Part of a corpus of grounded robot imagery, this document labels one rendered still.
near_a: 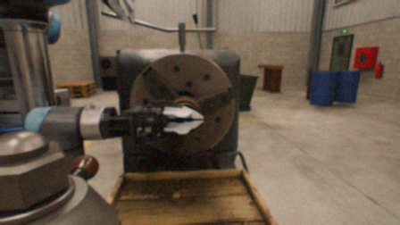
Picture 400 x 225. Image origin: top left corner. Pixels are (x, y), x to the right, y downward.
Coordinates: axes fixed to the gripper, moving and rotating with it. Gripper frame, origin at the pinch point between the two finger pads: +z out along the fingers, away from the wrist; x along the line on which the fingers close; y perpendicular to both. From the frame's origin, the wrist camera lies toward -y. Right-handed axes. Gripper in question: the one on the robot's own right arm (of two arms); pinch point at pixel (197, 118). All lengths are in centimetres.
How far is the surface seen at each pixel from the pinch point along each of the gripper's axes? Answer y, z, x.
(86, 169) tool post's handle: 36.4, -10.3, 5.9
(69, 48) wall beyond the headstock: -992, -481, 54
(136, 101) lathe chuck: -14.8, -17.2, 1.7
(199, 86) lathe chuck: -15.1, 1.4, 6.0
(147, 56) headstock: -31.5, -15.6, 14.5
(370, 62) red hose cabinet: -698, 611, -4
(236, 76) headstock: -31.0, 15.8, 7.5
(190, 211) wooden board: 6.9, -2.1, -19.6
